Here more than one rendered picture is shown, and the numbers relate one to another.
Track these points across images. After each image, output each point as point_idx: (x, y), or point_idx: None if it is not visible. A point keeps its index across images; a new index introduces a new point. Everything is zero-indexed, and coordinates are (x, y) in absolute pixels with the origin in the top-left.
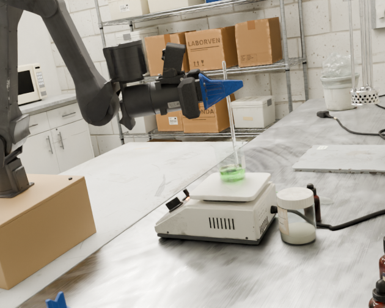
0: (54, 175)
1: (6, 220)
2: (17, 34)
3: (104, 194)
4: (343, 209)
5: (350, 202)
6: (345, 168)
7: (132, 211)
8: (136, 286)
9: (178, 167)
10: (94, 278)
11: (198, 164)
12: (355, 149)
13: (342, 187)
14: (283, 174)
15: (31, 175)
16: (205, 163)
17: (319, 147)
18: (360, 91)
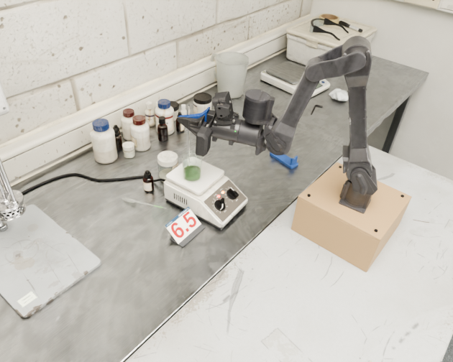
0: (328, 210)
1: (332, 166)
2: (348, 94)
3: (298, 304)
4: (124, 191)
5: (113, 196)
6: (70, 234)
7: (264, 250)
8: (259, 172)
9: (205, 349)
10: (282, 184)
11: (176, 347)
12: (11, 273)
13: (98, 215)
14: (113, 259)
15: (352, 223)
16: (167, 344)
17: (29, 301)
18: (19, 194)
